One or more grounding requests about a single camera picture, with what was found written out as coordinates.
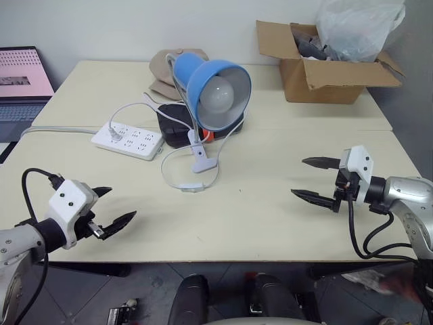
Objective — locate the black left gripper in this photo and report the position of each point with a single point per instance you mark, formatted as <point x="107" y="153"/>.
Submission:
<point x="84" y="230"/>

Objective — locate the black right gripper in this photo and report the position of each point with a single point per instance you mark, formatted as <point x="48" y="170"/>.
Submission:
<point x="345" y="188"/>

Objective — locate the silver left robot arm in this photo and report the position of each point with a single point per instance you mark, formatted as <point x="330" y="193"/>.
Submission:
<point x="17" y="243"/>

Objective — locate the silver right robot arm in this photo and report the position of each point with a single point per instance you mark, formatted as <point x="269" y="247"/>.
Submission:
<point x="406" y="199"/>

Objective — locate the blue clip desk lamp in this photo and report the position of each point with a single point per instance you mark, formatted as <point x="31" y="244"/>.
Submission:
<point x="193" y="78"/>

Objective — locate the white power strip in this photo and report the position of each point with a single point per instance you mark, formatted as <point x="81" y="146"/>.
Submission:
<point x="135" y="144"/>

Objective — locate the brown cardboard box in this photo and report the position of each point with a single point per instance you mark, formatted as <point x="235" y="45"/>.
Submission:
<point x="321" y="88"/>

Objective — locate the black box with orange part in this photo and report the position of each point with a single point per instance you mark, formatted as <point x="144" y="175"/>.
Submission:
<point x="169" y="123"/>

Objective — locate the dark rounded shape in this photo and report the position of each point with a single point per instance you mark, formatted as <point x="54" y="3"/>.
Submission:
<point x="274" y="298"/>
<point x="189" y="298"/>

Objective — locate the white light bulb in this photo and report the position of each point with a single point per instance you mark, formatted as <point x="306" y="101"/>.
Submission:
<point x="216" y="98"/>

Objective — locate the dark items in carton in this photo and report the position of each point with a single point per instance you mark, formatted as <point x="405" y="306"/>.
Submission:
<point x="308" y="47"/>

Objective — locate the beige cloth hat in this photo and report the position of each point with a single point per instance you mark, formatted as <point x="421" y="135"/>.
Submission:
<point x="160" y="67"/>

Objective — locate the clear plastic bag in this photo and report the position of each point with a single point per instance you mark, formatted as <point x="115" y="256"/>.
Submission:
<point x="355" y="30"/>

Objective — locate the open laptop with pink screen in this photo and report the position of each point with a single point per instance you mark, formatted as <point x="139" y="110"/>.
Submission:
<point x="20" y="74"/>

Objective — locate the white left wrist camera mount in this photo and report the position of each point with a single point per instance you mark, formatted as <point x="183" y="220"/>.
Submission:
<point x="69" y="203"/>

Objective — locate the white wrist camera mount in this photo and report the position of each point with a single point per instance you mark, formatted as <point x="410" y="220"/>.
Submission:
<point x="360" y="162"/>
<point x="69" y="203"/>

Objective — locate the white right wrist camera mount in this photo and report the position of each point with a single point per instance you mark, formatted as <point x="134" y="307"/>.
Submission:
<point x="360" y="162"/>

